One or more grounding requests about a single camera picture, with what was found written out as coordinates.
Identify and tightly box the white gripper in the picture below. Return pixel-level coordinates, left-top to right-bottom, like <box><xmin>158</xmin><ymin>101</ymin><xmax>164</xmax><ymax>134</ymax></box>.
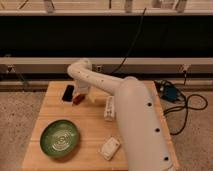
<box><xmin>74</xmin><ymin>80</ymin><xmax>91</xmax><ymax>97</ymax></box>

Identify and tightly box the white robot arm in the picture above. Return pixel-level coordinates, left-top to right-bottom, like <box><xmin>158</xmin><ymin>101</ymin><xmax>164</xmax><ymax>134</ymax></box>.
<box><xmin>67</xmin><ymin>58</ymin><xmax>175</xmax><ymax>171</ymax></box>

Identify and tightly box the black smartphone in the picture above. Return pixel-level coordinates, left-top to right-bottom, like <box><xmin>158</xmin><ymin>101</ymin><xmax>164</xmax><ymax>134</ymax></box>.
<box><xmin>62</xmin><ymin>85</ymin><xmax>74</xmax><ymax>102</ymax></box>

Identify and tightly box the green ceramic plate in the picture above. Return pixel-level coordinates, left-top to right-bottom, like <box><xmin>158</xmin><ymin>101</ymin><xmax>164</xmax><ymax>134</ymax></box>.
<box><xmin>40</xmin><ymin>119</ymin><xmax>80</xmax><ymax>158</ymax></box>

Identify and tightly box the blue power box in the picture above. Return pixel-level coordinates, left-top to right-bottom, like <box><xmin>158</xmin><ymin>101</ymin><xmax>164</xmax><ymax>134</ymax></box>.
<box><xmin>162</xmin><ymin>86</ymin><xmax>178</xmax><ymax>102</ymax></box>

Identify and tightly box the white wall socket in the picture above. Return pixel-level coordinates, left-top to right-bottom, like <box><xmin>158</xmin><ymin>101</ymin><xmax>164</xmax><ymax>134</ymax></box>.
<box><xmin>97</xmin><ymin>66</ymin><xmax>102</xmax><ymax>72</ymax></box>

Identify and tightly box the black hanging cable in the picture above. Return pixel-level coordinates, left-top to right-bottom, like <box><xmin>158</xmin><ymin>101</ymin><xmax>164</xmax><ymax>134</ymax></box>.
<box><xmin>110</xmin><ymin>7</ymin><xmax>147</xmax><ymax>74</ymax></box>

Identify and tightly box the black floor cable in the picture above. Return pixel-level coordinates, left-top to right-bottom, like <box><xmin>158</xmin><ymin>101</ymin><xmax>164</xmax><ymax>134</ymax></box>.
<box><xmin>154</xmin><ymin>79</ymin><xmax>209</xmax><ymax>136</ymax></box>

